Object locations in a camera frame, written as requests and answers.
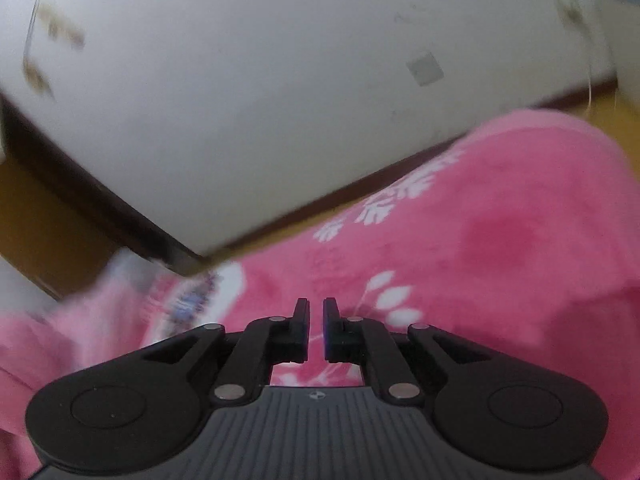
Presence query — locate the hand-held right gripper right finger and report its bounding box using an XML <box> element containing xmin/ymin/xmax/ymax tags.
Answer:
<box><xmin>322</xmin><ymin>297</ymin><xmax>494</xmax><ymax>406</ymax></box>

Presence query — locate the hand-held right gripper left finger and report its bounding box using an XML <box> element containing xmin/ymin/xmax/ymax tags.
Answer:
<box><xmin>142</xmin><ymin>297</ymin><xmax>309</xmax><ymax>406</ymax></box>

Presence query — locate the pink floral blanket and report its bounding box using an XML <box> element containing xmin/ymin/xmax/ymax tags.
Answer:
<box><xmin>0</xmin><ymin>107</ymin><xmax>640</xmax><ymax>480</ymax></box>

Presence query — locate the small yellow hanging cloth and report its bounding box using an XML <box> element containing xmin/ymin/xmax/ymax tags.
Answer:
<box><xmin>21</xmin><ymin>54</ymin><xmax>55</xmax><ymax>97</ymax></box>

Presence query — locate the white wall socket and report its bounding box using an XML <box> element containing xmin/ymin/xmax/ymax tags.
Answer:
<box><xmin>405</xmin><ymin>50</ymin><xmax>446</xmax><ymax>89</ymax></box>

